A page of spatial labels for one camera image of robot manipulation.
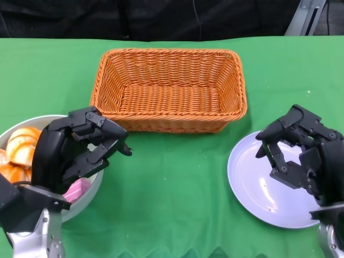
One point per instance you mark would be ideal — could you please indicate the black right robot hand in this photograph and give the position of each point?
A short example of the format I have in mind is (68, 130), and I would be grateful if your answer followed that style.
(330, 166)

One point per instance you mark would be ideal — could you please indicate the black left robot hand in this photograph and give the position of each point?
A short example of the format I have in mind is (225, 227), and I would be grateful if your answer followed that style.
(51, 150)

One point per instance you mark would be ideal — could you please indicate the orange striped bread roll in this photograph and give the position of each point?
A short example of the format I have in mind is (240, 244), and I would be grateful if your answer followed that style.
(21, 146)
(13, 174)

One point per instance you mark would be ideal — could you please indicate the pale green bowl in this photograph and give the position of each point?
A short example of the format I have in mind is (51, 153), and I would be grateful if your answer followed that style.
(86, 199)

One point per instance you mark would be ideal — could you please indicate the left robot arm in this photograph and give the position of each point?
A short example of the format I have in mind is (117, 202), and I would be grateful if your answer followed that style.
(24, 212)

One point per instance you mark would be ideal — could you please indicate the pink cake slice with cherry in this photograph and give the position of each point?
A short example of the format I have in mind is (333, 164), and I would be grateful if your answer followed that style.
(79, 188)

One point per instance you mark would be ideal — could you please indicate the lavender plate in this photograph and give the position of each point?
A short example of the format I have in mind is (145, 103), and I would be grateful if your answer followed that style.
(250, 188)

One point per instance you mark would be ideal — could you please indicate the orange wicker basket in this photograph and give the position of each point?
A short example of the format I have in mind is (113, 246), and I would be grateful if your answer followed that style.
(172, 88)

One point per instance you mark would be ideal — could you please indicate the green tablecloth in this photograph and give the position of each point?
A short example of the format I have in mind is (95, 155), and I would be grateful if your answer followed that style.
(166, 188)

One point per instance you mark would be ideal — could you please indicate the black backdrop curtain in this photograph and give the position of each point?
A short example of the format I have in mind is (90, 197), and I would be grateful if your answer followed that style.
(107, 18)

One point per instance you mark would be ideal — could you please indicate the grey metal stand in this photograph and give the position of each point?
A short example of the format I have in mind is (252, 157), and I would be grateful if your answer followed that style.
(302, 18)

